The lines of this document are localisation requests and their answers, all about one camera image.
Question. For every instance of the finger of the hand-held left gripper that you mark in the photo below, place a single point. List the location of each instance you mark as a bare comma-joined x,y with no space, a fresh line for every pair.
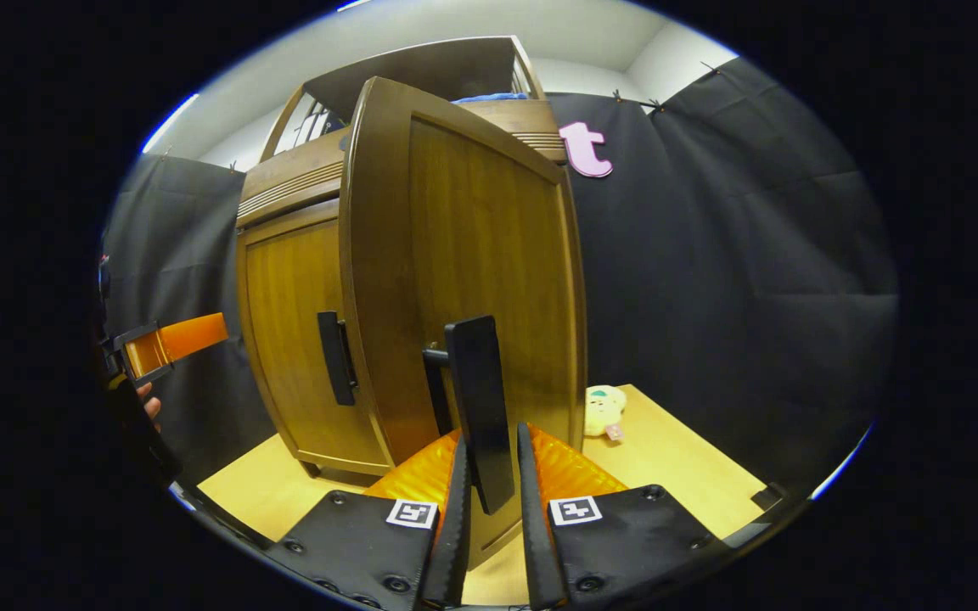
188,335

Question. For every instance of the black backdrop cloth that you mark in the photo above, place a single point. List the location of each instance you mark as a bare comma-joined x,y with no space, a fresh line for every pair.
710,255

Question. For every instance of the pale plush toy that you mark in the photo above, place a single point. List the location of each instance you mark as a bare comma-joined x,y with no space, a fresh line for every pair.
604,410

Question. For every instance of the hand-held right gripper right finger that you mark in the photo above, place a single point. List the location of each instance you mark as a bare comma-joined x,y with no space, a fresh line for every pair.
536,552

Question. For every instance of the wooden double-door shoe cabinet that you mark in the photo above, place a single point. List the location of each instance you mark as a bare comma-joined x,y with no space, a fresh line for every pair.
421,72

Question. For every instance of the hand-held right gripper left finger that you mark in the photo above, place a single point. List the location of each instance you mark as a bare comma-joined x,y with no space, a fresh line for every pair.
453,543

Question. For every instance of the white book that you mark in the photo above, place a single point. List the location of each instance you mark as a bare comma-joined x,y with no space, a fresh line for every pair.
312,127

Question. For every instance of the wooden shoe cabinet door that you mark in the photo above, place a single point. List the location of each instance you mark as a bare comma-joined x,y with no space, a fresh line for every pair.
294,322
472,238

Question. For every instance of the blue folded cloth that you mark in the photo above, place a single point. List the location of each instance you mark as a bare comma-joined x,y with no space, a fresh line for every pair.
489,98

